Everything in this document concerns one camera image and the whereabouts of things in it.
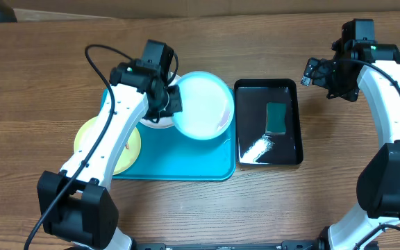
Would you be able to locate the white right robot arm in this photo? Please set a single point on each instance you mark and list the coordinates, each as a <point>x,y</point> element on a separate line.
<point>361,64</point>

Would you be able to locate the green and yellow sponge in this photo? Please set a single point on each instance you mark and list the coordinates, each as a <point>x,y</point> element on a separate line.
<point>275,118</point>

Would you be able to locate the teal plastic tray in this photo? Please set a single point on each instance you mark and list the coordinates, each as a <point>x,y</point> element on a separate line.
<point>168,155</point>

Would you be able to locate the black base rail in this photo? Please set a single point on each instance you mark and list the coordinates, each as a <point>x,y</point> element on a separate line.
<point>285,245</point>

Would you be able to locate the yellow plate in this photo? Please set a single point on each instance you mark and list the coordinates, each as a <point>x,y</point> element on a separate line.
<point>129,154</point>

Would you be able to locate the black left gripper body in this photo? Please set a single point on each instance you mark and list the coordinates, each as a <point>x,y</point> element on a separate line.
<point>170,101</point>

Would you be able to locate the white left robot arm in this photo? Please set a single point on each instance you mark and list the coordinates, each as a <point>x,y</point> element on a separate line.
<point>75,202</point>

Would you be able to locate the black water tray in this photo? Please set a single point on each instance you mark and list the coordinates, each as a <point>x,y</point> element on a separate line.
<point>254,147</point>

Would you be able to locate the light blue plate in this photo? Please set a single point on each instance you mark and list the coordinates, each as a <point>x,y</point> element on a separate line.
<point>207,106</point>

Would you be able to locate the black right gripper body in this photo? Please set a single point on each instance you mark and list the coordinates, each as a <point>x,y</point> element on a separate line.
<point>338,82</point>

